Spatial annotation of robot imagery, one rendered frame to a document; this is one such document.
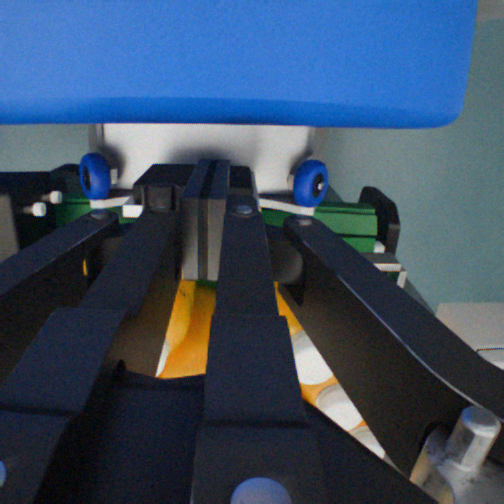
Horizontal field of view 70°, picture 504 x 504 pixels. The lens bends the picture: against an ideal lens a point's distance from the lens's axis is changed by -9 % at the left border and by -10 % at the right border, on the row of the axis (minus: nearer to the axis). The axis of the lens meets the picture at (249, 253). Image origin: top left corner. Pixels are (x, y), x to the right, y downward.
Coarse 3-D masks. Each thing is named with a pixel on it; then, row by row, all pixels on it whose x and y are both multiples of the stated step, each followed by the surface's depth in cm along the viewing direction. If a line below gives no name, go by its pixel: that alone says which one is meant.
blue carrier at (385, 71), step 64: (0, 0) 7; (64, 0) 7; (128, 0) 7; (192, 0) 7; (256, 0) 8; (320, 0) 8; (384, 0) 9; (448, 0) 10; (0, 64) 8; (64, 64) 8; (128, 64) 8; (192, 64) 8; (256, 64) 8; (320, 64) 9; (384, 64) 9; (448, 64) 11; (384, 128) 11
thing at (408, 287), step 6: (330, 186) 112; (330, 192) 106; (324, 198) 103; (330, 198) 100; (336, 198) 101; (408, 282) 59; (408, 288) 57; (414, 288) 57; (414, 294) 56; (420, 300) 54; (426, 306) 53; (432, 312) 51
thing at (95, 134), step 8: (88, 128) 38; (96, 128) 36; (88, 136) 39; (96, 136) 37; (96, 144) 37; (96, 152) 38; (104, 152) 37; (112, 160) 36; (112, 168) 36; (112, 176) 36; (112, 184) 36
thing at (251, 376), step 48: (240, 240) 10; (240, 288) 8; (240, 336) 6; (288, 336) 6; (240, 384) 5; (288, 384) 5; (240, 432) 4; (288, 432) 4; (192, 480) 3; (240, 480) 3; (288, 480) 3
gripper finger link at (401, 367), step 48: (288, 240) 12; (336, 240) 11; (288, 288) 12; (336, 288) 9; (384, 288) 8; (336, 336) 9; (384, 336) 7; (432, 336) 7; (384, 384) 7; (432, 384) 6; (480, 384) 5; (384, 432) 7
